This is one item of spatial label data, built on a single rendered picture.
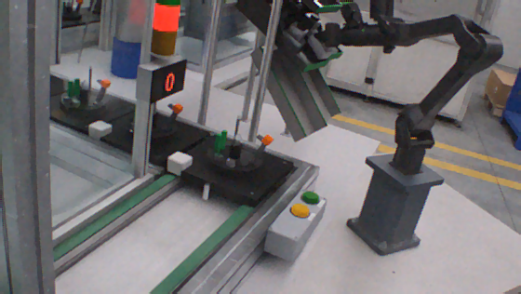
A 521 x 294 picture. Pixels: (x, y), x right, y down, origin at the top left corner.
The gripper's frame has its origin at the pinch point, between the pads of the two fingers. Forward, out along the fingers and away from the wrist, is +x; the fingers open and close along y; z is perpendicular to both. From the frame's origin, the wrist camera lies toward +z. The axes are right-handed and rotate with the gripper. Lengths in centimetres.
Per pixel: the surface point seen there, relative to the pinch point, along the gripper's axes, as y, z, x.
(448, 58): -373, -18, 83
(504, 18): -839, 43, 125
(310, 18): -9.5, 5.4, 12.3
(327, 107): -20.3, -23.0, 13.0
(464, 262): -2, -57, -40
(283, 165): 17.0, -33.1, 3.6
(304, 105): -5.3, -20.7, 11.8
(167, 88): 50, -11, 9
